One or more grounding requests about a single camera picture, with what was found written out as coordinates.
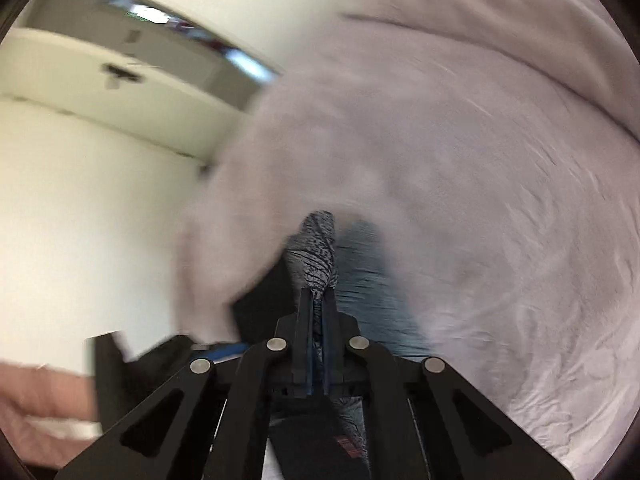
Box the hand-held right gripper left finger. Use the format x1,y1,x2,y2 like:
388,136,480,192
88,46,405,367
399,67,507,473
55,288,314,480

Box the grey plain blanket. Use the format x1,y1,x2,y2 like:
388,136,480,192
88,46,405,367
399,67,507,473
340,0,640,136

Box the black pants with patterned lining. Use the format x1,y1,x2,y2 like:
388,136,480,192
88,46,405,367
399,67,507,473
232,210,436,480

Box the lavender embossed blanket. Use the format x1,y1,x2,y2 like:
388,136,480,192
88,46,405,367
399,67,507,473
175,0,640,477

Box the person's left forearm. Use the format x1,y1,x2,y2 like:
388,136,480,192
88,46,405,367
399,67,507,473
0,360,101,463

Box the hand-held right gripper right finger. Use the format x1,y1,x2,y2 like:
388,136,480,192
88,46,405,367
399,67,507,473
319,288,576,480

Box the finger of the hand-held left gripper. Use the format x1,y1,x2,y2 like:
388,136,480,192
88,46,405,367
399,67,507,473
191,341,252,363

